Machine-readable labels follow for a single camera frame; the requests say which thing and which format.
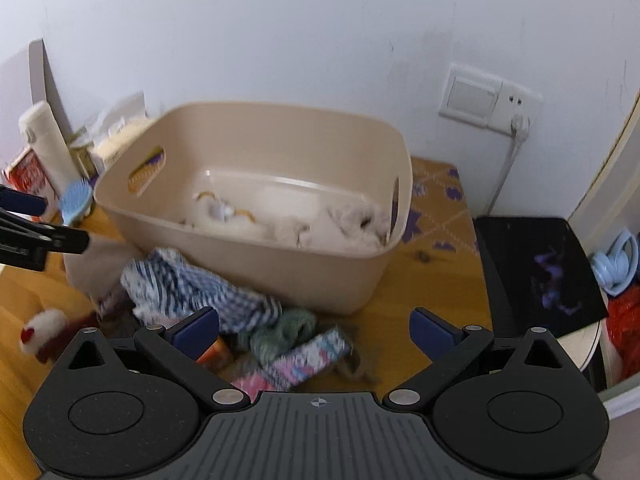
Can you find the blue white checkered cloth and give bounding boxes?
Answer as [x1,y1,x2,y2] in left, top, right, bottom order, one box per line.
[120,248,282,334]

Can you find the green knitted cloth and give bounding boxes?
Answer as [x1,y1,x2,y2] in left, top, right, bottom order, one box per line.
[238,309,318,365]

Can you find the red white plush toy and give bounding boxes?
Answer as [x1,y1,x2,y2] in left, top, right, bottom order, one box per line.
[20,309,99,364]

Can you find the pink patterned tissue pack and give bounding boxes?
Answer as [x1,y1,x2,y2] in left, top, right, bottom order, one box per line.
[231,327,352,401]

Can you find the white lavender cloth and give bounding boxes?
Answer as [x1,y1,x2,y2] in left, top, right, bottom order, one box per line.
[63,234,143,316]

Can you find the red white carton box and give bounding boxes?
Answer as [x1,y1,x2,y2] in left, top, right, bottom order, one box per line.
[2,148,58,222]

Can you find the blue hair brush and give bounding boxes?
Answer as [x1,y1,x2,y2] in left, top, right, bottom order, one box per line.
[58,180,93,226]

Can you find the purple patterned table mat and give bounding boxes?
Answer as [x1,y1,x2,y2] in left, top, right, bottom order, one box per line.
[401,157,478,257]

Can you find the yellow tissue box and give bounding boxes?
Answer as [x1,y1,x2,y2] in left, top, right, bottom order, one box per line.
[88,117,155,174]

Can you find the white round stool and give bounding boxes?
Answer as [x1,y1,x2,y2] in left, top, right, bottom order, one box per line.
[558,318,611,373]

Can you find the red plastic bag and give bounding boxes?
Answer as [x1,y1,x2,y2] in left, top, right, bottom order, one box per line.
[606,285,640,379]

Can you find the light blue headphones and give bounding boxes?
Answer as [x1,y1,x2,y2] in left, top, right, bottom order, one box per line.
[591,229,639,297]

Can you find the beige plastic storage bin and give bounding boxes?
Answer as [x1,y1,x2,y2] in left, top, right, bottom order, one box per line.
[94,102,412,315]

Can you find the white shelf unit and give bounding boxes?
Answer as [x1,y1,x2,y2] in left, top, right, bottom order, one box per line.
[570,103,639,420]

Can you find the white plug and cable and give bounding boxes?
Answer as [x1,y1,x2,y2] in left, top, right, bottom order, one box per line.
[482,112,533,217]

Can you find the white wall socket switch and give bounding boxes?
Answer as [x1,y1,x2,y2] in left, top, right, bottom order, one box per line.
[438,63,544,136]

